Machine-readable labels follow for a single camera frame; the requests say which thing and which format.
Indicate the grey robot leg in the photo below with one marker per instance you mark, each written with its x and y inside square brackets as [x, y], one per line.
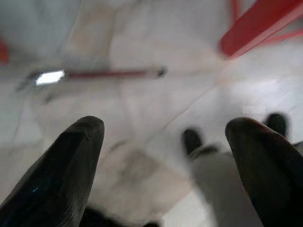
[217, 177]
[277, 124]

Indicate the grey left robot leg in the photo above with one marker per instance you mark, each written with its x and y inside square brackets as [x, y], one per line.
[217, 177]

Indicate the grey right robot leg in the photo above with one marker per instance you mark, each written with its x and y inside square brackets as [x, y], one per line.
[277, 124]

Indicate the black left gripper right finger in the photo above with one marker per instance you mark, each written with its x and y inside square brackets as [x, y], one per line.
[267, 177]

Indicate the silver metal clothes rack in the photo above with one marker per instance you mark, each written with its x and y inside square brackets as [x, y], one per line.
[106, 72]

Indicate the red plastic stool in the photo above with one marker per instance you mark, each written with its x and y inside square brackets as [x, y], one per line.
[255, 23]

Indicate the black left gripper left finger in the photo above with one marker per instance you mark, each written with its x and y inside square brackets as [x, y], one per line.
[59, 177]

